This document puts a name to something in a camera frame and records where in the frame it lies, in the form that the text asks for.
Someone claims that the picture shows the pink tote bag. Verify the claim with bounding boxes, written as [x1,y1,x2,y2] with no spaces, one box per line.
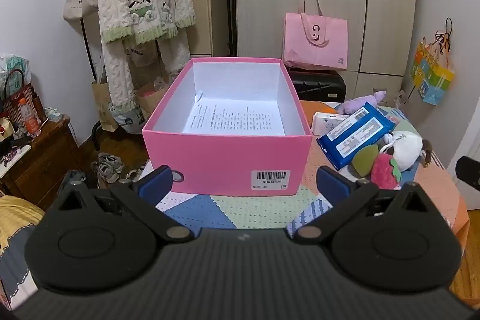
[283,0,349,72]

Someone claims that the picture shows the yellow patterned bed blanket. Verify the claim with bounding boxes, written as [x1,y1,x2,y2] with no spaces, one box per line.
[0,194,46,309]

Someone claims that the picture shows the white fluffy pants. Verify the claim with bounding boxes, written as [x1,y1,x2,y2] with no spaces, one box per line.
[100,31,193,135]

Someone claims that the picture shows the colourful gift bag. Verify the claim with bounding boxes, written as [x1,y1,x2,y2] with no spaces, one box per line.
[409,37,455,106]

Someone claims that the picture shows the woven plaid handbag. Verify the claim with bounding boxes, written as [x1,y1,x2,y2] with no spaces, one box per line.
[1,68,48,123]

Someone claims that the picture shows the white plush toy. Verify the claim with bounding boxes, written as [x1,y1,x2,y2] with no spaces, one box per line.
[385,131,434,171]

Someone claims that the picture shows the brown paper bag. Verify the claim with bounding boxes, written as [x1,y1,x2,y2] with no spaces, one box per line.
[134,79,170,120]
[91,79,121,133]

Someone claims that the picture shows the patchwork tablecloth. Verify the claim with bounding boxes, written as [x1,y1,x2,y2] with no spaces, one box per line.
[137,100,470,243]

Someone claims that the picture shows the strawberry plush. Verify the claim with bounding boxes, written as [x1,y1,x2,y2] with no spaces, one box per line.
[370,153,402,190]

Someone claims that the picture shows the printed paper sheet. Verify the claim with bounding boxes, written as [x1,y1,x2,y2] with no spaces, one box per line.
[182,100,286,136]

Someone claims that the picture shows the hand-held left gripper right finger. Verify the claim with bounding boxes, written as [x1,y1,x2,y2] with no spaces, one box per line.
[287,166,432,246]

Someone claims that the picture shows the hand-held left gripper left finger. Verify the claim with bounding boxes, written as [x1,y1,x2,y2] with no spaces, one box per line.
[48,166,196,243]

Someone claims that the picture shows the wooden nightstand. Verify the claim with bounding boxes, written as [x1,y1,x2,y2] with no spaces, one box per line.
[0,115,82,211]

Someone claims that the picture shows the green printed plastic pack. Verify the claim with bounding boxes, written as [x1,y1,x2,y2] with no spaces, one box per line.
[0,53,33,96]

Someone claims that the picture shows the orange drink bottle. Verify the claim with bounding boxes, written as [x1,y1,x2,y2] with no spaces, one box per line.
[16,97,43,138]

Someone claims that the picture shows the orange hanging cords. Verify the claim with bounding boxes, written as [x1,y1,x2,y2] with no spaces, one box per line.
[434,18,455,51]

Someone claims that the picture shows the black suitcase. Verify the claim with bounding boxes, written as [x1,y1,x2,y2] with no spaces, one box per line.
[289,70,347,102]

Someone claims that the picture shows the purple plush toy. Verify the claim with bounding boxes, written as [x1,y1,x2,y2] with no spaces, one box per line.
[337,90,388,115]

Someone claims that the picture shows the black coat rack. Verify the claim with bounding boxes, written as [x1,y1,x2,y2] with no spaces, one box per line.
[71,0,105,153]

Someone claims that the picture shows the pink cardboard box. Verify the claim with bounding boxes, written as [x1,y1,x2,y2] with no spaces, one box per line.
[142,58,313,195]

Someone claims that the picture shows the blue wet wipe pack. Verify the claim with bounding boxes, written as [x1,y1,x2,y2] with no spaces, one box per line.
[316,101,397,171]

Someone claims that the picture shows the green makeup sponge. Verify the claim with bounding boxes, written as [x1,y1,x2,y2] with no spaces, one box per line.
[351,145,380,178]

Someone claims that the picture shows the small white box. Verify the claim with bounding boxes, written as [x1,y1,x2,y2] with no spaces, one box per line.
[311,112,352,136]

